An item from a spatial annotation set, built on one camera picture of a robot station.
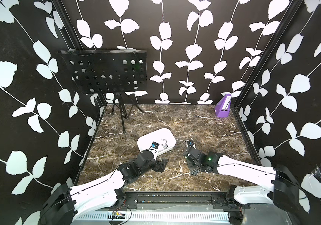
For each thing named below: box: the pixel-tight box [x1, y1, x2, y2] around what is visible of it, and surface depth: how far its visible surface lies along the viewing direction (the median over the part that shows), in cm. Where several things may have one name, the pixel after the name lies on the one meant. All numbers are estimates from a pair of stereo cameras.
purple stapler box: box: [214, 93, 232, 118], surface depth 112 cm
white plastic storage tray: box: [137, 127, 177, 159], surface depth 97 cm
